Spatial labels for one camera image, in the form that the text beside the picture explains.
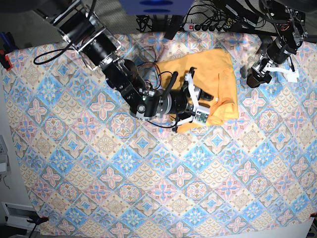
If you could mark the aluminium rail with clamp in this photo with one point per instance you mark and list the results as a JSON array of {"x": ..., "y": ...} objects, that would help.
[{"x": 22, "y": 216}]

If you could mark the blue patterned tablecloth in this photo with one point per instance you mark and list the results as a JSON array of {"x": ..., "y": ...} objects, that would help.
[{"x": 81, "y": 160}]

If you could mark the white power strip red switch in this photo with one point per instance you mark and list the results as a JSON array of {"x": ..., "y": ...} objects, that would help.
[{"x": 191, "y": 27}]

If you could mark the black clamp on table edge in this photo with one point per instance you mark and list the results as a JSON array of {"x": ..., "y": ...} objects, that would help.
[{"x": 173, "y": 27}]

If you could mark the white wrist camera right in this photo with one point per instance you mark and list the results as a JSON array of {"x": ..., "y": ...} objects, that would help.
[{"x": 198, "y": 113}]

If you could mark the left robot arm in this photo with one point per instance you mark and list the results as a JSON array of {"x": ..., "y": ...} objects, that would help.
[{"x": 282, "y": 30}]

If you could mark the yellow T-shirt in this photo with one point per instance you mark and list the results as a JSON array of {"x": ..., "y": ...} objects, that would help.
[{"x": 214, "y": 74}]

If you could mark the red clamp left edge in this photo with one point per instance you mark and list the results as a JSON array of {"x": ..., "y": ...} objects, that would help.
[{"x": 5, "y": 61}]

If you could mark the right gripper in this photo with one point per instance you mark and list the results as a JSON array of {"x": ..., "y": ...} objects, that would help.
[{"x": 176, "y": 101}]

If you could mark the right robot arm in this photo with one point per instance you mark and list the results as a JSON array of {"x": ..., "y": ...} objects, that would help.
[{"x": 84, "y": 32}]

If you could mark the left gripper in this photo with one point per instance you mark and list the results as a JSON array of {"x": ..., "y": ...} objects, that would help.
[{"x": 276, "y": 53}]

